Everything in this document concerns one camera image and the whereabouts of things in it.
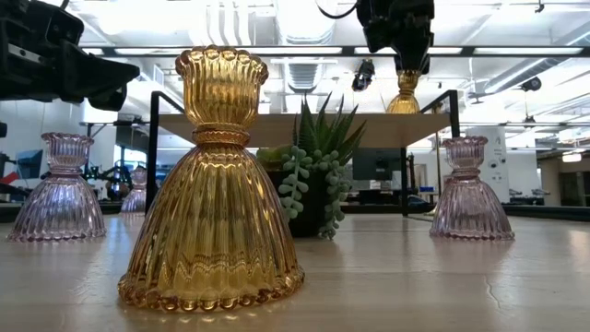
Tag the wooden shelf riser black frame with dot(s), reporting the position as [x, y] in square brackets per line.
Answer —
[392, 131]

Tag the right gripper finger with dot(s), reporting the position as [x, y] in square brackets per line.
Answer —
[404, 57]
[420, 60]

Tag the black ceiling-mounted camera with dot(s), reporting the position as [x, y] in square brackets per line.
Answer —
[531, 84]

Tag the glowing ceiling light fixture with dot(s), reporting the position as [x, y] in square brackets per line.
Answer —
[571, 157]

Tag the potted artificial succulent plant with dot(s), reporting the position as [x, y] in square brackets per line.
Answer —
[318, 138]

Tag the amber ribbed glass candle holder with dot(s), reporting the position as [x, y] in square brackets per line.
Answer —
[212, 207]
[405, 105]

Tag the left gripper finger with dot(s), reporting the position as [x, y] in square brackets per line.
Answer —
[110, 99]
[101, 74]

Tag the black computer monitor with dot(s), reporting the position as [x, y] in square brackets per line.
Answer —
[378, 163]

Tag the black overhead frame beam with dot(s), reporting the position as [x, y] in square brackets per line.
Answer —
[468, 50]

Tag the white cabinet with icons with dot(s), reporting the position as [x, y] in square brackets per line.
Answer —
[500, 157]

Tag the black hanging camera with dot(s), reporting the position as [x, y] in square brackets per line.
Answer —
[363, 76]

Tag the blue-screen monitor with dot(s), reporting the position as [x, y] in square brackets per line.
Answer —
[28, 163]

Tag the pink ribbed glass candle holder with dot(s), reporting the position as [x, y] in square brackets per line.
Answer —
[60, 203]
[470, 207]
[137, 198]

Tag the white ceiling air duct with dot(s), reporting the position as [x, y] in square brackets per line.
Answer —
[299, 23]

